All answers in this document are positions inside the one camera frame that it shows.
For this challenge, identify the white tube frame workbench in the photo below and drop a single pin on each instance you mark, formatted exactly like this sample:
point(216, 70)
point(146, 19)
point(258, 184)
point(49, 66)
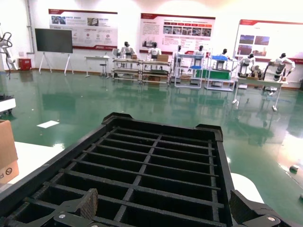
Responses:
point(126, 60)
point(156, 62)

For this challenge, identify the white paper sheet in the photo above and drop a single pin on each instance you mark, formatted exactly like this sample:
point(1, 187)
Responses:
point(47, 124)

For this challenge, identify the open brown cardboard box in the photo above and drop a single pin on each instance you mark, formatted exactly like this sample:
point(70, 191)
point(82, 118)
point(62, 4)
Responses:
point(8, 151)

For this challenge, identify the small brown cardboard box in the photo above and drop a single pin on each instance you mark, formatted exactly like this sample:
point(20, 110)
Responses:
point(134, 57)

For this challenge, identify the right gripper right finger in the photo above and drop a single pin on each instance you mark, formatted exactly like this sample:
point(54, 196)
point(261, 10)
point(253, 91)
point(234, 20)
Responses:
point(251, 212)

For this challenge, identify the info board with photo row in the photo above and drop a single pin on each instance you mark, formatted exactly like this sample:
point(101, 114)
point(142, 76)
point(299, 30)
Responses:
point(177, 23)

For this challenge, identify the long white table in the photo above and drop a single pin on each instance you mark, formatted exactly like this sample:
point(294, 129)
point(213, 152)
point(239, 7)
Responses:
point(260, 81)

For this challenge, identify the black display on white stand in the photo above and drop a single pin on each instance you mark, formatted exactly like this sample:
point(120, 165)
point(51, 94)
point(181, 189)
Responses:
point(53, 40)

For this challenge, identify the black slotted plastic container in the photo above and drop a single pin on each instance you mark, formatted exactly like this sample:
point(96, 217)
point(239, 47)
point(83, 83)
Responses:
point(177, 170)

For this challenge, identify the white frame shelf blue tray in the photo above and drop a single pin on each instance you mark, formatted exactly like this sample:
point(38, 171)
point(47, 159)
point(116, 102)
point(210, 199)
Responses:
point(196, 67)

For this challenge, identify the grey wall conduit pipe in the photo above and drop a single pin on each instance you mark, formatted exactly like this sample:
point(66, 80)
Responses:
point(30, 23)

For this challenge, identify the white frame shelf green panel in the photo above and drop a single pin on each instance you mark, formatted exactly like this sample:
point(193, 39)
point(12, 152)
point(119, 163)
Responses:
point(220, 75)

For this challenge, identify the small dark cylinder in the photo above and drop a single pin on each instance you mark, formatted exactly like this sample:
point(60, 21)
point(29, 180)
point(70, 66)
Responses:
point(294, 169)

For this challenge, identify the white wheeled base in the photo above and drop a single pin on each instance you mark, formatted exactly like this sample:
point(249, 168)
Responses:
point(7, 104)

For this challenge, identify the info board with grey diagrams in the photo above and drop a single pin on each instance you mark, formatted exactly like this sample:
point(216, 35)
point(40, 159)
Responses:
point(94, 28)

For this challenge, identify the black stool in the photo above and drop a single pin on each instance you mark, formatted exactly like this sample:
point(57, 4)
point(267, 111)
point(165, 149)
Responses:
point(103, 65)

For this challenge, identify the small white desk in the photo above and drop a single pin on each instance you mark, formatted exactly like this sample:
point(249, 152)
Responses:
point(97, 57)

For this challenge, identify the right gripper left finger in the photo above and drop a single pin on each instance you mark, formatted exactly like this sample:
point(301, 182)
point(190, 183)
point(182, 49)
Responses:
point(88, 203)

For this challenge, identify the wide brown cardboard box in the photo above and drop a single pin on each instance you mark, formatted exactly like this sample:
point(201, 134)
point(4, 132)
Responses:
point(163, 58)

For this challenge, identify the info board with dark photos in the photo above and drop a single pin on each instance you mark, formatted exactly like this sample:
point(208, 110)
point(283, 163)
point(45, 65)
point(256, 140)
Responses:
point(272, 30)

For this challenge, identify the red wall cabinet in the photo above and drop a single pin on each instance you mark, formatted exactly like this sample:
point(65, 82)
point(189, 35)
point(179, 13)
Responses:
point(24, 64)

